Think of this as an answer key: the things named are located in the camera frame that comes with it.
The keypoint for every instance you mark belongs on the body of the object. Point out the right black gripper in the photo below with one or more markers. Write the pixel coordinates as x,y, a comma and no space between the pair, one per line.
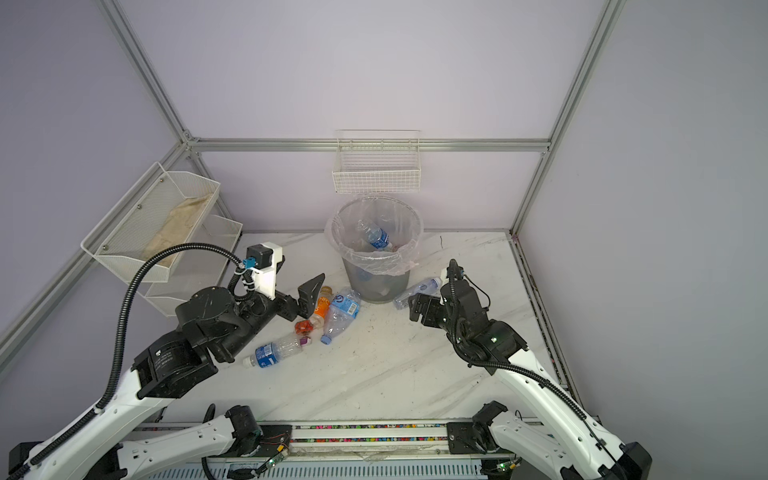
429,303

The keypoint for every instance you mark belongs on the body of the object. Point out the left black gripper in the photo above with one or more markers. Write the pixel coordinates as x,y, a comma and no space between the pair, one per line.
305,296

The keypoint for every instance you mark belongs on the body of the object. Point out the orange label juice bottle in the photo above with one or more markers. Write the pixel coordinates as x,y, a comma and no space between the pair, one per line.
324,300

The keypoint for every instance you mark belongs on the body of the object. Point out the red cap round bottle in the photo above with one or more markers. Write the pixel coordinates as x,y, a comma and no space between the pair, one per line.
304,328

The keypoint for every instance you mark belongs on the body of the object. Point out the clear bottle white cap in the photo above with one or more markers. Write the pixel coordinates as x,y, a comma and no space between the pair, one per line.
429,286

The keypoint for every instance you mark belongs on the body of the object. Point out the crushed bottle blue label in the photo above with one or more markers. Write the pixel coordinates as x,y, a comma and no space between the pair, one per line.
343,311

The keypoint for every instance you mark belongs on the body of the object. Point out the blue cap water bottle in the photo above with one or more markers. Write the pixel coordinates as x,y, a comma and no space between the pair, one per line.
274,352

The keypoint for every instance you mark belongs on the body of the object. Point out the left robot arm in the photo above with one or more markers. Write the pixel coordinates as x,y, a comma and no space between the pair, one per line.
94,445

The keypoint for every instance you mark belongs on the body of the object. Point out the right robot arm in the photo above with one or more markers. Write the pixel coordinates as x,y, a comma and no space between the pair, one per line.
576,446

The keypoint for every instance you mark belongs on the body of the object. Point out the grey mesh waste bin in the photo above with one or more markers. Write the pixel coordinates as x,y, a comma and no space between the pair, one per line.
376,288

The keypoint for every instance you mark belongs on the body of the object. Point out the clear plastic bin liner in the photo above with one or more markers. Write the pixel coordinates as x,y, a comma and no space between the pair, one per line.
402,223

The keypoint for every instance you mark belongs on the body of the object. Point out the white mesh lower shelf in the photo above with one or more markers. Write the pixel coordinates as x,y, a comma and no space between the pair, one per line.
195,269

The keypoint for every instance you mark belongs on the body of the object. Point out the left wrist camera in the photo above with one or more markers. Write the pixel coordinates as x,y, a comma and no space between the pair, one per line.
262,263

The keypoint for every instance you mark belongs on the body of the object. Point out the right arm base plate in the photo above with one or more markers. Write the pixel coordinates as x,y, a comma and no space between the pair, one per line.
470,438

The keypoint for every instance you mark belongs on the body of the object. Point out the white wire wall basket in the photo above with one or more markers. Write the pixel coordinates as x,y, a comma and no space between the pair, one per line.
377,161

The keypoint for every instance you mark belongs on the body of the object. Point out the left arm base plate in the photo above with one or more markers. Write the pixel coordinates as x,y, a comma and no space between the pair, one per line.
262,445

